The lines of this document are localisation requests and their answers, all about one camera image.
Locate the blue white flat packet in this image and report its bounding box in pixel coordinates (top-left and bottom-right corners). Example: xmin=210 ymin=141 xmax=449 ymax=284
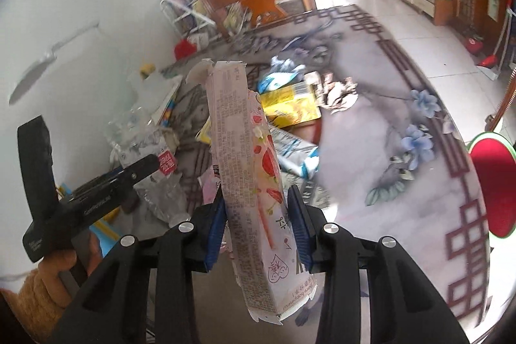
xmin=270 ymin=126 xmax=321 ymax=179

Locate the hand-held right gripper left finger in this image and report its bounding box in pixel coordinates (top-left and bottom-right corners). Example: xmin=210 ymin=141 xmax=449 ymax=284
xmin=48 ymin=185 xmax=228 ymax=344

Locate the red canister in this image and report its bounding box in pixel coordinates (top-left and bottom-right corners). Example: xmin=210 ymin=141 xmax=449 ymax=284
xmin=461 ymin=34 xmax=486 ymax=54

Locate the printed paper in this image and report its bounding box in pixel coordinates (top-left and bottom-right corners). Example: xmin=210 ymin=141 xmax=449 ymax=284
xmin=314 ymin=72 xmax=359 ymax=115

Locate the floral printed tablecloth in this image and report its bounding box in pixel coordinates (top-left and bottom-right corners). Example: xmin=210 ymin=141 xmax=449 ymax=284
xmin=161 ymin=3 xmax=490 ymax=344

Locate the small yellow packet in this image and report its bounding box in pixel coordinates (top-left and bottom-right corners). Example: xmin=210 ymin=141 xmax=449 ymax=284
xmin=197 ymin=118 xmax=214 ymax=145

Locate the person's left hand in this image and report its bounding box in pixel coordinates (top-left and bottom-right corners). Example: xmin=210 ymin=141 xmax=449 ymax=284
xmin=38 ymin=248 xmax=87 ymax=288

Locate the yellow snack box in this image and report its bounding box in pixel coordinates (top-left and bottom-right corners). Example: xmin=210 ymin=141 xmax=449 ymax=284
xmin=258 ymin=80 xmax=323 ymax=129

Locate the red bucket green rim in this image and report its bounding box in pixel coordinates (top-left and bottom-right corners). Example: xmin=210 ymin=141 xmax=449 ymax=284
xmin=468 ymin=132 xmax=516 ymax=238

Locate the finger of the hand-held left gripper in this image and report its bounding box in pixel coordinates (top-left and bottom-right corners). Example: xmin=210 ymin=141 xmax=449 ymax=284
xmin=105 ymin=154 xmax=161 ymax=184

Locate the person's left forearm brown sleeve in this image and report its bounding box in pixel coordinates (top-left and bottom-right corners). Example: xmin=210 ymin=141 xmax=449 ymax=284
xmin=0 ymin=267 xmax=81 ymax=344

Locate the clear bottle yellow cap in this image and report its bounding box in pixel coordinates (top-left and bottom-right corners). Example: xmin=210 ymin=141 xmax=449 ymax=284
xmin=129 ymin=64 xmax=174 ymax=115

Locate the red broom with dustpan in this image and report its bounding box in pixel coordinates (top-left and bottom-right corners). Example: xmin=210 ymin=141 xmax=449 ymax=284
xmin=478 ymin=5 xmax=516 ymax=81

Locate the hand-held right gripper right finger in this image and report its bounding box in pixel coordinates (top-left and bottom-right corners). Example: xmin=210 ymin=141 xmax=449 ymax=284
xmin=287 ymin=185 xmax=470 ymax=344

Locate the white wire rack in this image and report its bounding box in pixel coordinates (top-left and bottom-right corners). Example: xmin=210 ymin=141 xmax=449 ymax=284
xmin=160 ymin=0 xmax=226 ymax=38

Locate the book with colourful spine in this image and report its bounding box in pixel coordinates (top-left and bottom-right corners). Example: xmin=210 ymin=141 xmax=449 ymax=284
xmin=155 ymin=76 xmax=184 ymax=127

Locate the crushed clear plastic bottle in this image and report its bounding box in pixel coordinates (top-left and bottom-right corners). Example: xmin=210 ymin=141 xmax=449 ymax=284
xmin=105 ymin=106 xmax=190 ymax=224

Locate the red bag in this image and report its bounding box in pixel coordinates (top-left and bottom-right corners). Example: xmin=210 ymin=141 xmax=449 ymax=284
xmin=174 ymin=38 xmax=202 ymax=60

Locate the blue white plastic wrapper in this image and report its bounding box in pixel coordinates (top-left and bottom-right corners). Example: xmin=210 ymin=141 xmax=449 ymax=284
xmin=258 ymin=56 xmax=307 ymax=95

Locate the pink printed carton box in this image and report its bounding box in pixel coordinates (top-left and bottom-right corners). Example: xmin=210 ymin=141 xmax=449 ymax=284
xmin=205 ymin=61 xmax=323 ymax=325

